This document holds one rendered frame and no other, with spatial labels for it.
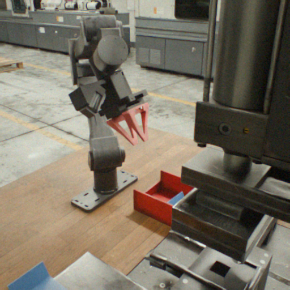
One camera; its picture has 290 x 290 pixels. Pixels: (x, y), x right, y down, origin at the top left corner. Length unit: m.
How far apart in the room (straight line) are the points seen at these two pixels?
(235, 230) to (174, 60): 5.65
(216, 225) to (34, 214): 0.54
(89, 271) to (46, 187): 0.35
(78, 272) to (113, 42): 0.43
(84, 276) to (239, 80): 0.45
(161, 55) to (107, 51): 5.56
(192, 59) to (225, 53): 5.41
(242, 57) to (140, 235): 0.50
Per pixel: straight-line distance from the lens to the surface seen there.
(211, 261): 0.58
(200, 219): 0.40
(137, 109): 0.67
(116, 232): 0.75
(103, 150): 0.78
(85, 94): 0.61
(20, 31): 9.91
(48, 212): 0.84
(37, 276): 0.64
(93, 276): 0.64
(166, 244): 0.72
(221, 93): 0.37
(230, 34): 0.36
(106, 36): 0.62
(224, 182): 0.40
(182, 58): 5.88
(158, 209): 0.76
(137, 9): 6.46
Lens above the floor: 1.39
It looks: 25 degrees down
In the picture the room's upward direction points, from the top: straight up
